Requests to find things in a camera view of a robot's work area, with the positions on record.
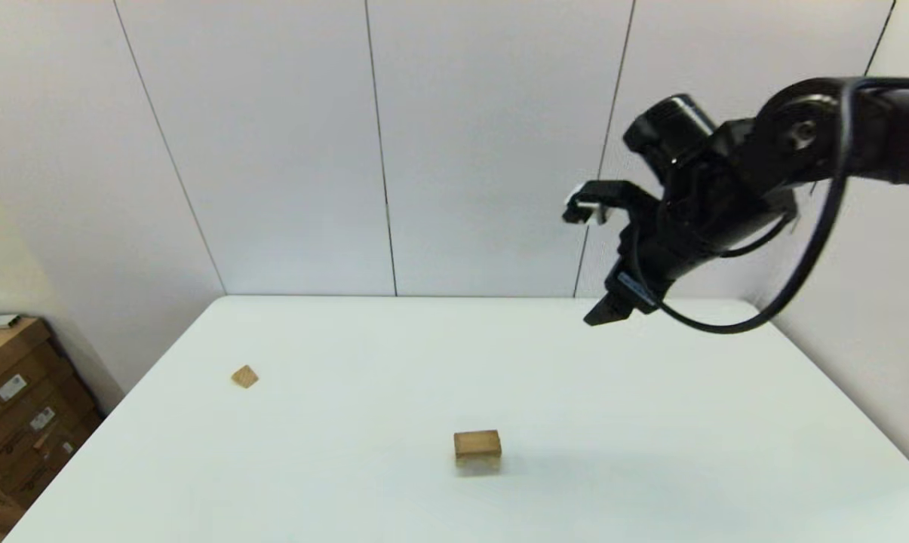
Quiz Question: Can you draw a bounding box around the cardboard box with white label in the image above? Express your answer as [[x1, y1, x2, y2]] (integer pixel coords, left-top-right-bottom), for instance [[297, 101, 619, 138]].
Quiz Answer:
[[0, 370, 106, 487], [0, 318, 74, 414]]

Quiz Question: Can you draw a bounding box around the rectangular wooden building block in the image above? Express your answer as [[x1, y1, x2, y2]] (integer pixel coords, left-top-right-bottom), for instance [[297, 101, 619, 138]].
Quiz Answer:
[[453, 429, 502, 460]]

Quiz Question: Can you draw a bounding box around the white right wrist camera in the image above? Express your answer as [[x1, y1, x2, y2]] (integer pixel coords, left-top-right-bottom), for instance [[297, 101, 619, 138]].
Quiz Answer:
[[562, 179, 651, 227]]

